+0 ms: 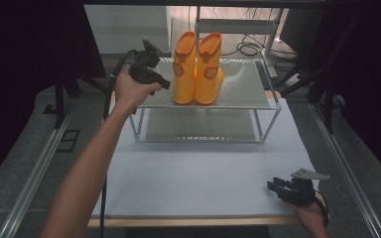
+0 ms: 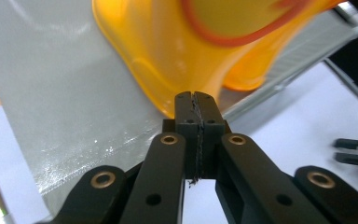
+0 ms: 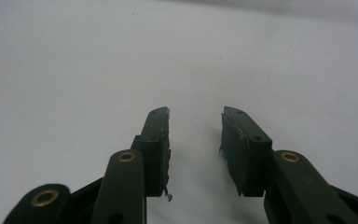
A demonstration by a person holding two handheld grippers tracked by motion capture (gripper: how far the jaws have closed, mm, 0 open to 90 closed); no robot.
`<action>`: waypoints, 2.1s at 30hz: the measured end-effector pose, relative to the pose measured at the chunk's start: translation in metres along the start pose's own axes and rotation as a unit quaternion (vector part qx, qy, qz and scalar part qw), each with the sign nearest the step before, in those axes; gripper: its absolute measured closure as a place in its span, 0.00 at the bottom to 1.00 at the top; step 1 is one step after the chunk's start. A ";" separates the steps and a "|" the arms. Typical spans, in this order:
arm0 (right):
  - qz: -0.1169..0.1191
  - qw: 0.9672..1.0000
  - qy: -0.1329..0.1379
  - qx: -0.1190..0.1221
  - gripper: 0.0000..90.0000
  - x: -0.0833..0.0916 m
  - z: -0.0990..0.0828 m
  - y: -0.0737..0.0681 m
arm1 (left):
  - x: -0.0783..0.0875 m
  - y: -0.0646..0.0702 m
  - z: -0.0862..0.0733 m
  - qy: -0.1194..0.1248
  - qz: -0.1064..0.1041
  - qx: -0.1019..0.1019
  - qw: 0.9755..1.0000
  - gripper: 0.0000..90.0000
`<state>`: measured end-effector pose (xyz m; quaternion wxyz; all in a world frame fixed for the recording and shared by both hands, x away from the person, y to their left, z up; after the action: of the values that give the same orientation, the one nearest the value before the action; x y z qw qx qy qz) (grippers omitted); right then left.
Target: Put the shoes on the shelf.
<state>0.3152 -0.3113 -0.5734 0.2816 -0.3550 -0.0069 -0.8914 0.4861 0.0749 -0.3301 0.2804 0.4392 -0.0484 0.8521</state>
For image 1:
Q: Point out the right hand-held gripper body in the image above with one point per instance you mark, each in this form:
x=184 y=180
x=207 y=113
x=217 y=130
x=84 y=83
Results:
x=302 y=191

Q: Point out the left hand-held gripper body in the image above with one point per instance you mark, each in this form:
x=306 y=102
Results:
x=144 y=67

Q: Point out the yellow rain boot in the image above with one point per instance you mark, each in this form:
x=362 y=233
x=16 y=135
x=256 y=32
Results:
x=208 y=72
x=184 y=69

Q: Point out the two-tier metal shoe rack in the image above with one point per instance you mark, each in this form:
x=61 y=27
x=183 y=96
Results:
x=244 y=89

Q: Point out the person's left hand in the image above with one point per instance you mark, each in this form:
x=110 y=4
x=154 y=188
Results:
x=130 y=89

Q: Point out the person's right hand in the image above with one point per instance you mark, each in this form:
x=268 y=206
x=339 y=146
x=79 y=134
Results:
x=307 y=214

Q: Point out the white cabinet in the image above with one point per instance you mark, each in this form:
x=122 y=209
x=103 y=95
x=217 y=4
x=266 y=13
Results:
x=119 y=29

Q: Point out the white table mat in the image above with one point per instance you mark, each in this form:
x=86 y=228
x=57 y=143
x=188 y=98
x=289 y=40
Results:
x=198 y=185

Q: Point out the black tripod stand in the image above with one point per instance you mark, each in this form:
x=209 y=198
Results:
x=327 y=99
x=59 y=99

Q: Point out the dark monitor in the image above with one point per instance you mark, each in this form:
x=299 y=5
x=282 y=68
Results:
x=302 y=29

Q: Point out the aluminium floor rail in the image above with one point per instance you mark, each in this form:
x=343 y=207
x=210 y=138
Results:
x=347 y=165
x=33 y=178

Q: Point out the white metal frame stand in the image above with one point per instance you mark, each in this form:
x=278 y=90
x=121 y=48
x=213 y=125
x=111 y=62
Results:
x=241 y=26

